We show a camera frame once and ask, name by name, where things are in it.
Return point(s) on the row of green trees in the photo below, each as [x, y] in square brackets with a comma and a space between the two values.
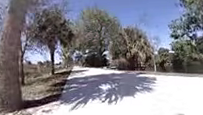
[95, 37]

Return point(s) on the palmetto bush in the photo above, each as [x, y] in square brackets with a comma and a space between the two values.
[132, 48]

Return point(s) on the pale sandy path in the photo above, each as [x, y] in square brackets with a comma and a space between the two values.
[131, 98]

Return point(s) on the dark-trunked tree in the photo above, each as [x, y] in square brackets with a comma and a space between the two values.
[51, 42]

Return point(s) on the thick palm trunk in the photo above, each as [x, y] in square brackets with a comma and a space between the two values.
[9, 65]

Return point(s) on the green trees and bushes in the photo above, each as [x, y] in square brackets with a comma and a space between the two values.
[191, 35]

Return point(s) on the pale post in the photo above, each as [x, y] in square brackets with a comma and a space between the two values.
[154, 62]

